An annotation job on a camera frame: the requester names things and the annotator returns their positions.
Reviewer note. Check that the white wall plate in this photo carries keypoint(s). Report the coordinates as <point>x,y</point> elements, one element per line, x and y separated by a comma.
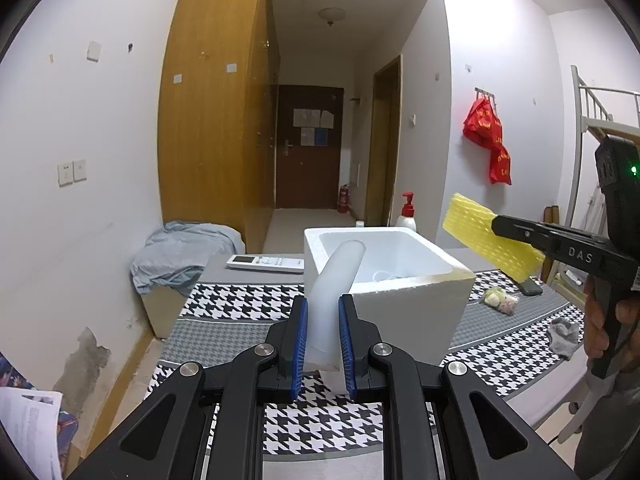
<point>94,50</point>

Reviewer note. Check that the wooden wardrobe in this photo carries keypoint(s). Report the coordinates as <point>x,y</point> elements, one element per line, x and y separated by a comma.
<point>210,160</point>

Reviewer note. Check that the person's dark clothing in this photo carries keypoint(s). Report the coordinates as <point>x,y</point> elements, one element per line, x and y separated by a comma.
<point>610,435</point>

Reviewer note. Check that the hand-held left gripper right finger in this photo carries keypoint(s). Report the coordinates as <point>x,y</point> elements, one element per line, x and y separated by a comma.
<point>347,345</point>

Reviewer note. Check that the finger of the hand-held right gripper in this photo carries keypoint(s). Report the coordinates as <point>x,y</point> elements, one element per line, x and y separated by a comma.
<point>525,235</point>

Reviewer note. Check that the white wall switch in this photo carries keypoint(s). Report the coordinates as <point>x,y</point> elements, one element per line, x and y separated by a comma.
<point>79,170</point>

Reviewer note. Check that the white foam tube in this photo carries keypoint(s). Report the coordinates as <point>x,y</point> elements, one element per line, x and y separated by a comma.
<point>325,310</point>

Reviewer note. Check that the red fire extinguisher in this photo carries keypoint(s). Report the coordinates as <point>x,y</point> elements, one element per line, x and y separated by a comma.
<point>343,200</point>

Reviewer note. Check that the small snack packet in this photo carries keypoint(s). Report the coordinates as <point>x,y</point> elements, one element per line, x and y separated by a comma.
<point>500,300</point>

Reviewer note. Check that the brown wooden board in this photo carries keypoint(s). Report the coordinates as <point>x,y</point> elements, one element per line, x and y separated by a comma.
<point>551,215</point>

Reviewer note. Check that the blue-grey crumpled cloth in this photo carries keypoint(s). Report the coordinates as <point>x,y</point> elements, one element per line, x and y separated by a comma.
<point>185,250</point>

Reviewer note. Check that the red plastic bag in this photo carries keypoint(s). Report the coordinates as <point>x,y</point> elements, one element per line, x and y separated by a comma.
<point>482,122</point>
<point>500,165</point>

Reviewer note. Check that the round ceiling lamp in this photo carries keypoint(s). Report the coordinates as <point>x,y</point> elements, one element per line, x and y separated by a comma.
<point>332,14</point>

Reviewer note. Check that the white printed paper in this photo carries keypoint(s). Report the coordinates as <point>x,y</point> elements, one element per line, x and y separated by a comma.
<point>27,435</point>

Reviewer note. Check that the blue and white paper notice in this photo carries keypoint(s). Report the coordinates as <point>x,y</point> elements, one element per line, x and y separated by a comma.
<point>314,137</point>

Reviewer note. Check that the person's right hand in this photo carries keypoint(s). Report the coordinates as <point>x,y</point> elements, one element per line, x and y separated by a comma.
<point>595,320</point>

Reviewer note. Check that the white wall socket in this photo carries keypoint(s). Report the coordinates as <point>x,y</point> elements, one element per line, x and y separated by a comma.
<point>65,174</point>

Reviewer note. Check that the yellow foam net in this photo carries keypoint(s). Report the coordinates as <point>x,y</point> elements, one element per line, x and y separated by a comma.
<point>475,230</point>

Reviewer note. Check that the white hanging cloth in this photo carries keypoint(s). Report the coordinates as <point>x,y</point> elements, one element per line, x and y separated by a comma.
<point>595,210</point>

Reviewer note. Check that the grey houndstooth tablecloth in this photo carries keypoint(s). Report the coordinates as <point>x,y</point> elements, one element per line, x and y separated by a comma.
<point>240,305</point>

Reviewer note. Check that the white remote control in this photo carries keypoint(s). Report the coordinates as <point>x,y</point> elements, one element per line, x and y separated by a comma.
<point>265,263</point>

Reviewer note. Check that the grey sock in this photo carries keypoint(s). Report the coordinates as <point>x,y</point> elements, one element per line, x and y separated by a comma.
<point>565,337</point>

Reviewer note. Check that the white pump bottle red top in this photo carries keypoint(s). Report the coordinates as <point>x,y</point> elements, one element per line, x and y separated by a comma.
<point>406,217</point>

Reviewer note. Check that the metal wall hook rack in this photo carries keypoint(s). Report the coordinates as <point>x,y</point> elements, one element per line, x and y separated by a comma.
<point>485,92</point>

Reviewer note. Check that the light wooden side door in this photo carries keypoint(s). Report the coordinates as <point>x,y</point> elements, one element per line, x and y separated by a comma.
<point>382,150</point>

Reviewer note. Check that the dark brown entrance door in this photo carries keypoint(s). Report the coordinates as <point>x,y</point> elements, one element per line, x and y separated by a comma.
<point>310,180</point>

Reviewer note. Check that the colourful printed bag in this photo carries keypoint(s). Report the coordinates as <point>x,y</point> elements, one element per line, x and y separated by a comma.
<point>69,425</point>

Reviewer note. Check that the black smartphone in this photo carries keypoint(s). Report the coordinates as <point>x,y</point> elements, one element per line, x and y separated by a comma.
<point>530,286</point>

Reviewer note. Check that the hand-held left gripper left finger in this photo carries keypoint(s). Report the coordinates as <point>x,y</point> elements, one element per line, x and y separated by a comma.
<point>299,345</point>

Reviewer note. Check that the grey metal bunk bed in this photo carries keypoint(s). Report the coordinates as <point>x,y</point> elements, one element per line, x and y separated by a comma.
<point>580,110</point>

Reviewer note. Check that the white foam box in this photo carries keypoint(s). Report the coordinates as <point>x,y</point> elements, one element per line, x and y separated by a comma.
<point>415,320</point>

